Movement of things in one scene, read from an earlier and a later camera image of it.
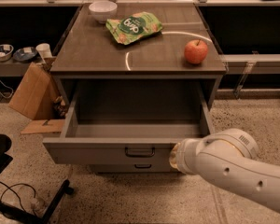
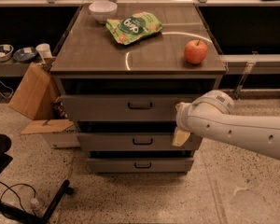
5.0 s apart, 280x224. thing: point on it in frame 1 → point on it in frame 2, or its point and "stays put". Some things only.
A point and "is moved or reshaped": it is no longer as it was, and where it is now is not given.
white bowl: (103, 10) stays put
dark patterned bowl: (24, 53) stays put
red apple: (195, 51) stays put
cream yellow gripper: (184, 155) → (181, 118)
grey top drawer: (129, 121) is moved or reshaped
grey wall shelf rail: (276, 63) stays put
